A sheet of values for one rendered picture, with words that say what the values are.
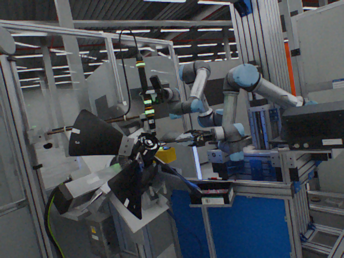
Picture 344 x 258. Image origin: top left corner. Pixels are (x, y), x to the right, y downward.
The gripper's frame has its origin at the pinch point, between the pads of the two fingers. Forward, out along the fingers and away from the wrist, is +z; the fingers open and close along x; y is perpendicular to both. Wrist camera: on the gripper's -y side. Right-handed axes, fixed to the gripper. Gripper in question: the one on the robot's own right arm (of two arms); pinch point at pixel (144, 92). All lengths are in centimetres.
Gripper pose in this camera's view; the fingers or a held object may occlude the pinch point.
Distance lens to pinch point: 129.1
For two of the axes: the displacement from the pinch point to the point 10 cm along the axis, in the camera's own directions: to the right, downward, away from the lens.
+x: -8.7, 1.2, 4.9
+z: -4.7, 1.5, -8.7
